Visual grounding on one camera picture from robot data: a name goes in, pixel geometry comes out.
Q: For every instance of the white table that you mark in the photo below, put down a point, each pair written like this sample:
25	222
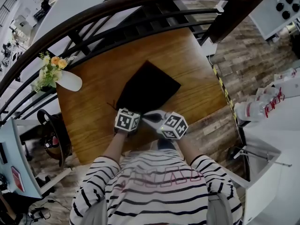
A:
267	15

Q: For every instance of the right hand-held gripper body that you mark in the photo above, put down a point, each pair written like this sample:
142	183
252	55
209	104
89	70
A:
174	125

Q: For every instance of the red book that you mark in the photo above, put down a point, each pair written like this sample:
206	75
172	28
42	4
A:
17	179

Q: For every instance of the shrink-wrapped water bottle pack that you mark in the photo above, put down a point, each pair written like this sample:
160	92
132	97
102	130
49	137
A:
253	109

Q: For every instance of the group of black knobs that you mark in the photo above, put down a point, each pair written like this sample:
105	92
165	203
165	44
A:
287	7

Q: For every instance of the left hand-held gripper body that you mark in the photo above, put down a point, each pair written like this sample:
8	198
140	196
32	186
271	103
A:
126	122

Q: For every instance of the white counter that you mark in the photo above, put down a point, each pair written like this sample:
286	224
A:
281	149

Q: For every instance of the light blue desk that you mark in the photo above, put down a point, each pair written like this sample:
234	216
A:
21	153

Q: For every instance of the black flat device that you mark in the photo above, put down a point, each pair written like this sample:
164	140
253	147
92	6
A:
3	152

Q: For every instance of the black and white striped shirt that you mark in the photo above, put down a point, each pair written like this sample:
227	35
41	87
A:
154	196

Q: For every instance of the white vase with flowers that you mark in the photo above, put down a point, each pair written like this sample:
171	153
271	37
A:
50	71

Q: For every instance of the white cardboard box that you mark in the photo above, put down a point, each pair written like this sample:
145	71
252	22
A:
289	84

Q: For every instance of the person's left forearm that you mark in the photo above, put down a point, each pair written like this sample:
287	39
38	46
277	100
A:
114	146

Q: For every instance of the person's right forearm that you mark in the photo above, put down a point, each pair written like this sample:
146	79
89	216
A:
187	149

